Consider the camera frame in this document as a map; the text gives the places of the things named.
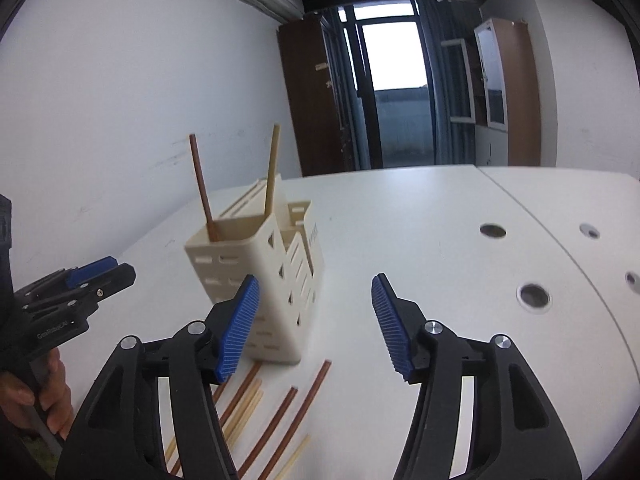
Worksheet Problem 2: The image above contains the wooden cabinet with glass door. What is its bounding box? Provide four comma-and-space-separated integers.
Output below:
472, 17, 541, 167

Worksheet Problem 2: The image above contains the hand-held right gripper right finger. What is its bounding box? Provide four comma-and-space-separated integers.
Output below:
371, 273, 583, 480

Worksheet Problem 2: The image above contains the person's left hand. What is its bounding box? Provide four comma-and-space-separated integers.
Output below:
0, 347, 74, 441

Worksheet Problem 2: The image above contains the glass balcony door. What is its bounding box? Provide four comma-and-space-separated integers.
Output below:
337, 2, 436, 171

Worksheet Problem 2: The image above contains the cream plastic utensil holder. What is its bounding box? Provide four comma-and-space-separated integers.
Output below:
184, 172, 326, 365

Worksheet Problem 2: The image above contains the dark brown wardrobe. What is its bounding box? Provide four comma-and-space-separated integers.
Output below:
276, 14, 351, 177

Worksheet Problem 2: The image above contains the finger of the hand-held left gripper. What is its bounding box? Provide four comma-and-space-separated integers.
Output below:
20, 263, 137, 317
14, 256, 120, 297

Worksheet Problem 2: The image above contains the white framed open cabinet door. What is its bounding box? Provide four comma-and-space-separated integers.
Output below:
440, 37, 476, 123

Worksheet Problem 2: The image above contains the grey curtain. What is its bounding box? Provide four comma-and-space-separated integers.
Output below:
417, 0, 481, 166

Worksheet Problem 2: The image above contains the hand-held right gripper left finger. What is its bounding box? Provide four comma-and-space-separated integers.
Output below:
55, 274, 261, 480

